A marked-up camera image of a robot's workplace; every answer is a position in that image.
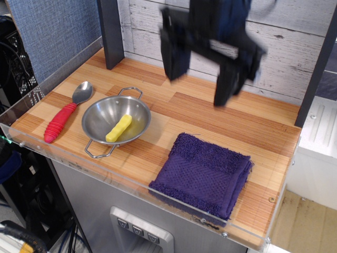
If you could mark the dark right frame post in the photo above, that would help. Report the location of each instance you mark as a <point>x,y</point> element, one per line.
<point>322,60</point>

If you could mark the steel cabinet with dispenser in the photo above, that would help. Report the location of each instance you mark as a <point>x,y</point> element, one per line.
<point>113,220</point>

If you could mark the black plastic crate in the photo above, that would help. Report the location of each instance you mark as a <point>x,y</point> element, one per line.
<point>17,75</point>

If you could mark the white ribbed platform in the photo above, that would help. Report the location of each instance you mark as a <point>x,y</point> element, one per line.
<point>312,172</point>

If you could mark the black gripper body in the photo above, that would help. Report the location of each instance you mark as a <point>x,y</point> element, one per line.
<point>206,21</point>

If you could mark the clear acrylic table guard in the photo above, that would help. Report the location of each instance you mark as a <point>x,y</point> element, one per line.
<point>250,124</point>

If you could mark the dark left frame post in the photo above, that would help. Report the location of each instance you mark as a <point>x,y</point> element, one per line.
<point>111,32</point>

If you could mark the steel bowl with handles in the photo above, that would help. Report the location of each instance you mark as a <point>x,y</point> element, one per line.
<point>104,115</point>

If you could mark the purple cloth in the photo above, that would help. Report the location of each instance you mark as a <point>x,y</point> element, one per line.
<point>202,178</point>

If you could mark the dark frame post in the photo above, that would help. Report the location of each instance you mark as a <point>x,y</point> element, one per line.
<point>322,60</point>
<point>111,32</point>

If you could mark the spoon with red handle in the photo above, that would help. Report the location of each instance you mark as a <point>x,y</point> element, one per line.
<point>81,94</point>

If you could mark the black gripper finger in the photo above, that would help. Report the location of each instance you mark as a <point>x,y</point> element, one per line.
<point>175,53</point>
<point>233,74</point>

